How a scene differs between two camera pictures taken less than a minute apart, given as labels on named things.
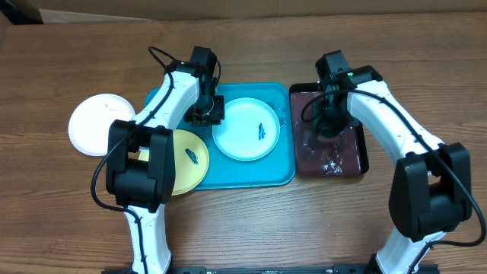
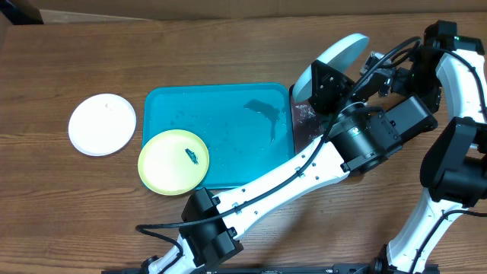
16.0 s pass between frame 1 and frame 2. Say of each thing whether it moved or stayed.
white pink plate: stayed
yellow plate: stayed
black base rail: stayed
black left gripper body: moved
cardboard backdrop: stayed
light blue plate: moved
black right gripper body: moved
